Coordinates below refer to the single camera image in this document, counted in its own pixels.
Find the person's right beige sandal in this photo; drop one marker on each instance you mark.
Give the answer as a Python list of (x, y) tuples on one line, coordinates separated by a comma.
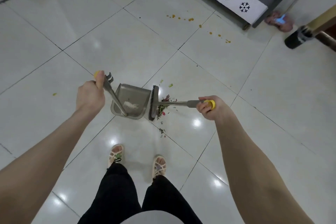
[(159, 167)]

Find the person's left beige sandal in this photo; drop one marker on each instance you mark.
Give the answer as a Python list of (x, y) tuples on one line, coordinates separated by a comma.
[(115, 155)]

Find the person's right hand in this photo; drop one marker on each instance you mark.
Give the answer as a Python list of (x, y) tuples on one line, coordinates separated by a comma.
[(216, 111)]

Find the person's right forearm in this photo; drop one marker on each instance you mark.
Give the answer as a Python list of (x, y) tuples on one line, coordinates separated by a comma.
[(260, 181)]

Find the leaf debris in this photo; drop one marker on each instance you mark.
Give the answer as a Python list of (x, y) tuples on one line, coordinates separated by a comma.
[(164, 105)]

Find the person's black trousers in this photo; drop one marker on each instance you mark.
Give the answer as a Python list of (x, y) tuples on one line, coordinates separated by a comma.
[(115, 197)]

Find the person's left forearm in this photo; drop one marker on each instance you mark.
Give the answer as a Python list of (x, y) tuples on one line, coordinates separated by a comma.
[(34, 168)]

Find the person's white shirt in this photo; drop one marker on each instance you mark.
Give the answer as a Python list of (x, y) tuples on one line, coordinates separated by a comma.
[(155, 218)]

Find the grey broom with yellow cap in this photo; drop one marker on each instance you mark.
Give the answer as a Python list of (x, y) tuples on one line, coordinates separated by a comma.
[(153, 103)]

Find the person's beige sandal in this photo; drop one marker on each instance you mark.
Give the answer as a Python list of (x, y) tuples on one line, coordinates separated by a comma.
[(115, 155), (159, 167)]

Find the orange liquid spill drops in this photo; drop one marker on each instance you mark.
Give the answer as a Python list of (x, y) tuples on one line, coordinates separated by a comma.
[(190, 19)]

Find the black trash bin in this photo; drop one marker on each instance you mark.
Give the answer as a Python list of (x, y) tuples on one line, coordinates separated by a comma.
[(295, 40)]

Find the person's left hand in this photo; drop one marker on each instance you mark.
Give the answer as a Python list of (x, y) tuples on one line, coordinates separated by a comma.
[(89, 97)]

